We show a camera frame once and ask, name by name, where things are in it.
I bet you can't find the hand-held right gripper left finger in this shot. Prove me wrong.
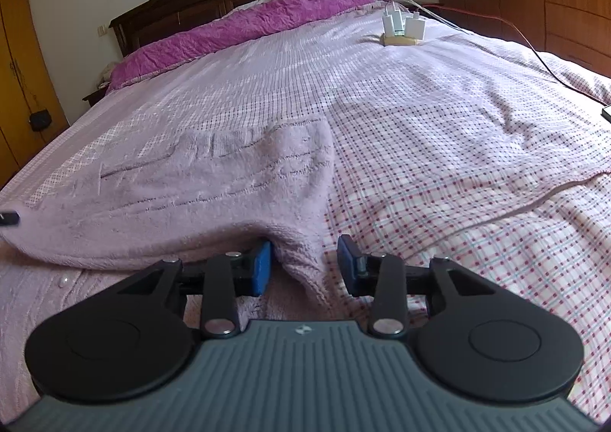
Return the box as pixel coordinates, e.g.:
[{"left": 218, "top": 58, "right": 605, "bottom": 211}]
[{"left": 115, "top": 241, "right": 274, "bottom": 338}]

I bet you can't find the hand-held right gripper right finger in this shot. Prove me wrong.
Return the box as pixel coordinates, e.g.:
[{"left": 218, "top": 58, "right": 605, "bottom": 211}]
[{"left": 337, "top": 235, "right": 497, "bottom": 336}]

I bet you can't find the lilac knit sweater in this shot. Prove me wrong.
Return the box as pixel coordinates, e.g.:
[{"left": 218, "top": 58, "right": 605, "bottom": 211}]
[{"left": 0, "top": 119, "right": 341, "bottom": 414}]

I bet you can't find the yellow wooden wardrobe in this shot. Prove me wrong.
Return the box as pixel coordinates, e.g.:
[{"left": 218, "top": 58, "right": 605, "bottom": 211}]
[{"left": 0, "top": 0, "right": 71, "bottom": 188}]

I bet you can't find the dark wooden nightstand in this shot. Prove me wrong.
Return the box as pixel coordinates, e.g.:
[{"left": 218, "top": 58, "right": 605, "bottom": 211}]
[{"left": 82, "top": 87, "right": 113, "bottom": 108}]

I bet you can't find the pink checked bedsheet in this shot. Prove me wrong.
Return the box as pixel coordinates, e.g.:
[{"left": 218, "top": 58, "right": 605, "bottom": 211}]
[{"left": 322, "top": 169, "right": 611, "bottom": 418}]

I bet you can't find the lilac waffle blanket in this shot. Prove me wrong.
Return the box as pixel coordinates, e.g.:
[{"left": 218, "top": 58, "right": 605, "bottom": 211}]
[{"left": 0, "top": 7, "right": 397, "bottom": 223}]

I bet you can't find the pink dotted duvet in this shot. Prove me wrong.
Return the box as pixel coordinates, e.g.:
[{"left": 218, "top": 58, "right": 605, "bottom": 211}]
[{"left": 325, "top": 7, "right": 611, "bottom": 225}]

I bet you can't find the magenta pillow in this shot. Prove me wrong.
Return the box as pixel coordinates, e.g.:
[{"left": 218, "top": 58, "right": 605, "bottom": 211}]
[{"left": 106, "top": 0, "right": 383, "bottom": 91}]

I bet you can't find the wooden dresser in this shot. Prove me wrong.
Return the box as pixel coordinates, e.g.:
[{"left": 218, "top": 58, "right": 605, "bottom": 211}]
[{"left": 432, "top": 0, "right": 611, "bottom": 79}]

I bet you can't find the white charger cable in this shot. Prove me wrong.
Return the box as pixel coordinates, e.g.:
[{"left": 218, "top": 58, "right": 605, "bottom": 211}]
[{"left": 389, "top": 0, "right": 474, "bottom": 35}]

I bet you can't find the black cable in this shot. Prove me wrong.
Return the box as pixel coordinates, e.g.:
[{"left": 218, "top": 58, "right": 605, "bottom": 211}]
[{"left": 499, "top": 19, "right": 611, "bottom": 105}]

